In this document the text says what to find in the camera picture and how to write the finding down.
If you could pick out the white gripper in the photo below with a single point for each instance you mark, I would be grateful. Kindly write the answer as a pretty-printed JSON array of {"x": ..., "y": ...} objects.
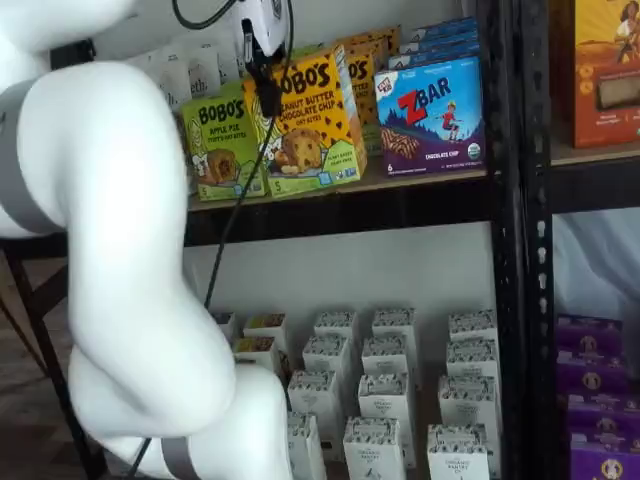
[{"x": 270, "y": 25}]

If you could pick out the orange Bobo's oat bites box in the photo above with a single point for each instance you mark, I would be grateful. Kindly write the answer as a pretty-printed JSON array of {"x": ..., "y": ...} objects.
[
  {"x": 361, "y": 85},
  {"x": 310, "y": 145},
  {"x": 380, "y": 42}
]

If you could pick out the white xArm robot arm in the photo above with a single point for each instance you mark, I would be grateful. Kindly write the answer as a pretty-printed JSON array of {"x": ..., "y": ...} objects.
[{"x": 115, "y": 200}]

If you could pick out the green Bobo's apple pie box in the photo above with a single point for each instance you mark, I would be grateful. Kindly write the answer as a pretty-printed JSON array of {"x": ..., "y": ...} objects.
[{"x": 215, "y": 150}]

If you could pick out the black metal shelf rack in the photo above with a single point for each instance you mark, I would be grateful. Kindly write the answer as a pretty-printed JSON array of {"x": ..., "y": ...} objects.
[
  {"x": 350, "y": 215},
  {"x": 537, "y": 150}
]

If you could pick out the blue purple Zbar box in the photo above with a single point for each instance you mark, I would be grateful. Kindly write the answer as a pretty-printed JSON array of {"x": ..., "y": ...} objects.
[
  {"x": 445, "y": 26},
  {"x": 440, "y": 40},
  {"x": 430, "y": 125},
  {"x": 435, "y": 54}
]

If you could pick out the wooden shelf board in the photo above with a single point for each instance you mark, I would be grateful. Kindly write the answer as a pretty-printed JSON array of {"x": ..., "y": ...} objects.
[
  {"x": 425, "y": 180},
  {"x": 427, "y": 360}
]

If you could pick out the yellow label granola box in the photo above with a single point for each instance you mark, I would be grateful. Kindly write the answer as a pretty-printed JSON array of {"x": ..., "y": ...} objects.
[
  {"x": 255, "y": 352},
  {"x": 265, "y": 325}
]

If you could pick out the blue label granola box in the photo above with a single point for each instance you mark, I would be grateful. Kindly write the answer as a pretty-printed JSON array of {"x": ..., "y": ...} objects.
[{"x": 224, "y": 325}]

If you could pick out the white floral print box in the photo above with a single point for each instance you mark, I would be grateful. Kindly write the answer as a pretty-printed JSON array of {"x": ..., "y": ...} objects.
[
  {"x": 305, "y": 450},
  {"x": 335, "y": 325},
  {"x": 467, "y": 402},
  {"x": 457, "y": 457},
  {"x": 384, "y": 400},
  {"x": 326, "y": 355},
  {"x": 472, "y": 326},
  {"x": 372, "y": 452},
  {"x": 312, "y": 395},
  {"x": 471, "y": 360},
  {"x": 394, "y": 324},
  {"x": 384, "y": 357}
]

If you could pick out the large orange snack box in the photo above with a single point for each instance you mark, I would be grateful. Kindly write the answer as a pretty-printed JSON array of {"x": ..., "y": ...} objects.
[{"x": 605, "y": 75}]

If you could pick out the purple snack box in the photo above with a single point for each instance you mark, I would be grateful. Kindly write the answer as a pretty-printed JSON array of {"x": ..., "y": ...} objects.
[
  {"x": 592, "y": 375},
  {"x": 605, "y": 415},
  {"x": 590, "y": 332},
  {"x": 607, "y": 460}
]

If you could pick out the white plastic sheet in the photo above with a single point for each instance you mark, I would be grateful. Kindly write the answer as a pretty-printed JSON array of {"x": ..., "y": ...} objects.
[{"x": 595, "y": 260}]

